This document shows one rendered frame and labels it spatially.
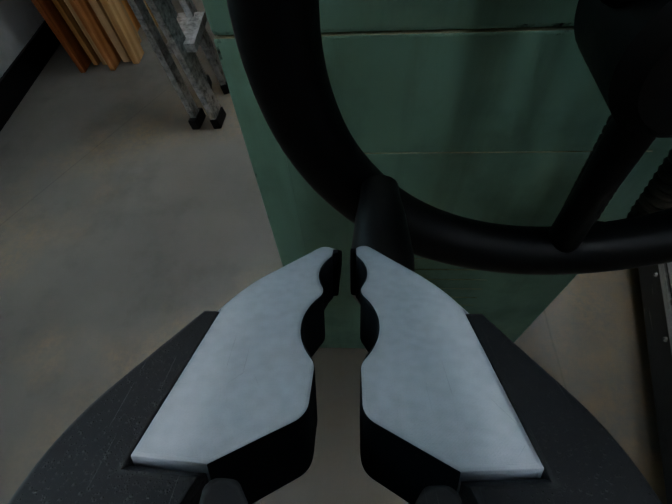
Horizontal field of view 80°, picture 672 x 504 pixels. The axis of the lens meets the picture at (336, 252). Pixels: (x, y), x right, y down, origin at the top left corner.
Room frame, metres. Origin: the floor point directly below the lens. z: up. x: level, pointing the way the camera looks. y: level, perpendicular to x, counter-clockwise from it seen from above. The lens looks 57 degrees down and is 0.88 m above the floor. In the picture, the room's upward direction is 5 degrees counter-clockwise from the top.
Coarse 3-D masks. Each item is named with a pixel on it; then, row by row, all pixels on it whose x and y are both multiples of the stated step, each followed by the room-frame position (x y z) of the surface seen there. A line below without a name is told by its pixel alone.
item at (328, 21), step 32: (224, 0) 0.31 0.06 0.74; (320, 0) 0.31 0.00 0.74; (352, 0) 0.30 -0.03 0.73; (384, 0) 0.30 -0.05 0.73; (416, 0) 0.30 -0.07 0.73; (448, 0) 0.30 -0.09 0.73; (480, 0) 0.29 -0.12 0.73; (512, 0) 0.29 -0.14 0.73; (544, 0) 0.29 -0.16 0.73; (576, 0) 0.29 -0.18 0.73; (224, 32) 0.32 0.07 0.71
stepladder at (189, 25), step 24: (168, 0) 1.29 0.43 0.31; (144, 24) 1.11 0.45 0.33; (168, 24) 1.10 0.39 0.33; (192, 24) 1.22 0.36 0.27; (168, 48) 1.12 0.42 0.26; (192, 48) 1.12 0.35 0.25; (168, 72) 1.11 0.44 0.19; (192, 72) 1.10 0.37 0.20; (216, 72) 1.26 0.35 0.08; (192, 120) 1.09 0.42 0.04; (216, 120) 1.08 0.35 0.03
